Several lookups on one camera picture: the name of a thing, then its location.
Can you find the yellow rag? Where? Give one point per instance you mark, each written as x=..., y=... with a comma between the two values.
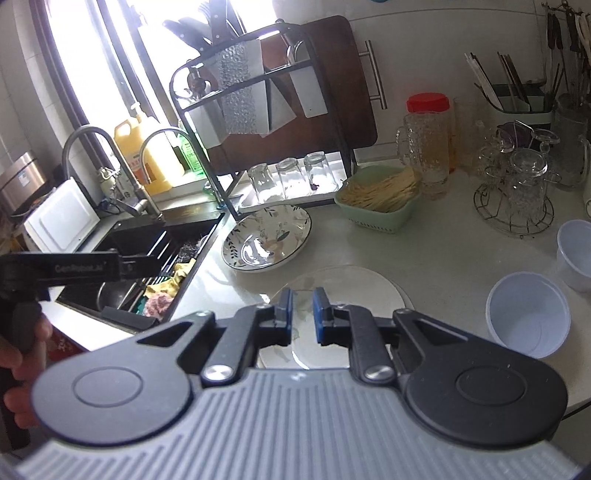
x=175, y=281

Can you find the clear glass mug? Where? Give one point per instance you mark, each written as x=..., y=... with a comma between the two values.
x=427, y=152

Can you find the yellow detergent bottle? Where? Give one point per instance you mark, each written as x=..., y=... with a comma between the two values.
x=138, y=157

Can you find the dry noodles bundle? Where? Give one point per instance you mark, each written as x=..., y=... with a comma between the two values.
x=378, y=189

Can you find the tall steel faucet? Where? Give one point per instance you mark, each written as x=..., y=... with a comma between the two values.
x=92, y=138

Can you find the white drip tray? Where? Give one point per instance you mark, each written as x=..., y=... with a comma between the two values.
x=295, y=198

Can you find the green plastic basket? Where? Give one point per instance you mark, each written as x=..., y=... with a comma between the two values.
x=388, y=217

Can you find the dark brown cutting board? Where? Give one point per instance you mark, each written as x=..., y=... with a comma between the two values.
x=332, y=92

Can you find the person's left hand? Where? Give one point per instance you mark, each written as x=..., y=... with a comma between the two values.
x=23, y=392

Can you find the knives set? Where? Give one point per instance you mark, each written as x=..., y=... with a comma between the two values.
x=203, y=27

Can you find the chopsticks bundle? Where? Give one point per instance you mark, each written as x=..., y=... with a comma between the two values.
x=503, y=78

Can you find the floral ceramic plate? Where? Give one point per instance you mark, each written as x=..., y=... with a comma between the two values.
x=265, y=240

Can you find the red lid jar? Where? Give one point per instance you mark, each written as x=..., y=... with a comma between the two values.
x=427, y=104

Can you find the clear drinking glass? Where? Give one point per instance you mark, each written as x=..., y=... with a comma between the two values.
x=321, y=170
x=261, y=182
x=292, y=175

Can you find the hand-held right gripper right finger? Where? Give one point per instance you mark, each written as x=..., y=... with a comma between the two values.
x=319, y=318

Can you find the green utensil holder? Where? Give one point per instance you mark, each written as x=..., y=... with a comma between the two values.
x=517, y=113

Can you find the small steel faucet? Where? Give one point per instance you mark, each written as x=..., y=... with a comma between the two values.
x=184, y=138

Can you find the green bottle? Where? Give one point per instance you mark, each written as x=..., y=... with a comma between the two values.
x=191, y=154

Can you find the hanging kitchen utensils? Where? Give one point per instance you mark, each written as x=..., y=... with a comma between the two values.
x=565, y=27

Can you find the black dish rack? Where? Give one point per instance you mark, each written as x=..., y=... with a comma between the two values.
x=184, y=92

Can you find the black sink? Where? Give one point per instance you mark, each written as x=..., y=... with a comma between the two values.
x=138, y=240

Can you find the stainless steel appliance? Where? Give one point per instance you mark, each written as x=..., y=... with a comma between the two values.
x=21, y=184

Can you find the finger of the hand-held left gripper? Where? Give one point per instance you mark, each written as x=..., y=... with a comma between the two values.
x=147, y=266

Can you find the white cutting board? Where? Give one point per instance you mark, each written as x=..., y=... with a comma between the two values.
x=62, y=217

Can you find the group of clear glass cups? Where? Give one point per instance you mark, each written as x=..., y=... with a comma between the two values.
x=524, y=184

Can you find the pink rag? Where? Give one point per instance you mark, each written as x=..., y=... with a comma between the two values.
x=159, y=305

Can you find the white bowl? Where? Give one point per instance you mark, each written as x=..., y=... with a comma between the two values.
x=577, y=249
x=526, y=318

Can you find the clear glass plate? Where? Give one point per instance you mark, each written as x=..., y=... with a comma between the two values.
x=360, y=295

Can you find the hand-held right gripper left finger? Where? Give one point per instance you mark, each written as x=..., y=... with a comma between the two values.
x=285, y=316

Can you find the textured dish cloth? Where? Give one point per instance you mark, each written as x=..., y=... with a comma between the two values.
x=240, y=87

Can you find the purple cup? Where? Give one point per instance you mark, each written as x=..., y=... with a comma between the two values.
x=515, y=134

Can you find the glass pitcher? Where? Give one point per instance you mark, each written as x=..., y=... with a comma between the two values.
x=572, y=138

